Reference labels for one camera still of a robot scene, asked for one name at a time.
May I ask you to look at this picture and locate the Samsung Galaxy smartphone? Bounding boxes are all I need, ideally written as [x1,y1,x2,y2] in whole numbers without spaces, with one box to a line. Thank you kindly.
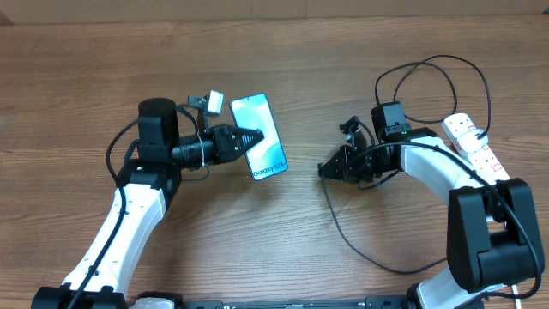
[230,93,288,181]

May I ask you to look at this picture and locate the black USB charging cable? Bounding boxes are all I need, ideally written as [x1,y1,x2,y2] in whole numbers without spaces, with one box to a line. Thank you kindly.
[320,54,492,276]

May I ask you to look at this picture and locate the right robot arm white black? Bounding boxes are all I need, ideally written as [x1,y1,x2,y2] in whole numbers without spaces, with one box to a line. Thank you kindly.
[318,101,545,308]

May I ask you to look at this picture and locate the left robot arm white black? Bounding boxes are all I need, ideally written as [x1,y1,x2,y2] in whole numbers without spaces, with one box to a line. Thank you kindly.
[31,98,264,308]

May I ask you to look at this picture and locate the white charger plug adapter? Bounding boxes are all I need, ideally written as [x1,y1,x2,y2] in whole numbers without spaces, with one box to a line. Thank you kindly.
[455,129,488,157]

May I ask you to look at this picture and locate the white power strip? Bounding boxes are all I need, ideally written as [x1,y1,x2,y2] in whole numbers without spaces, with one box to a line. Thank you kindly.
[441,113,510,181]

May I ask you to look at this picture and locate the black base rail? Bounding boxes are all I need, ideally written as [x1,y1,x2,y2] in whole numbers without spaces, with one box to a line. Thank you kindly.
[180,295,407,309]

